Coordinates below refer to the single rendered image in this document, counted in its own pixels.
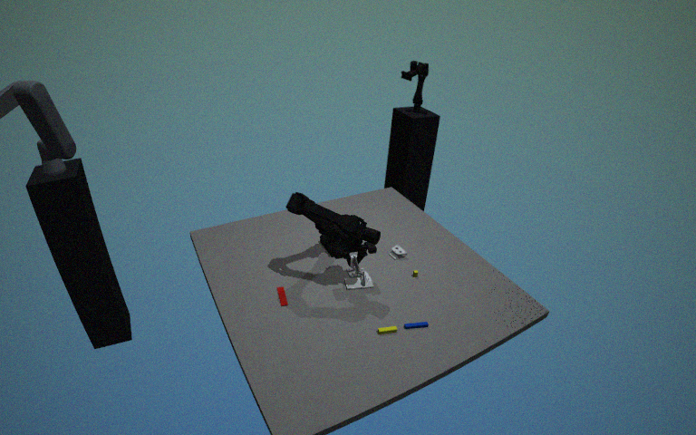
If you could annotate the red rectangular block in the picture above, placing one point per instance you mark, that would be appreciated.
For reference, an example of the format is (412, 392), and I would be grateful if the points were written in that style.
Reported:
(281, 292)

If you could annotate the blue flat bar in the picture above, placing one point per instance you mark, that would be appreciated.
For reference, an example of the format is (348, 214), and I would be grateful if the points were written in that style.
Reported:
(418, 325)

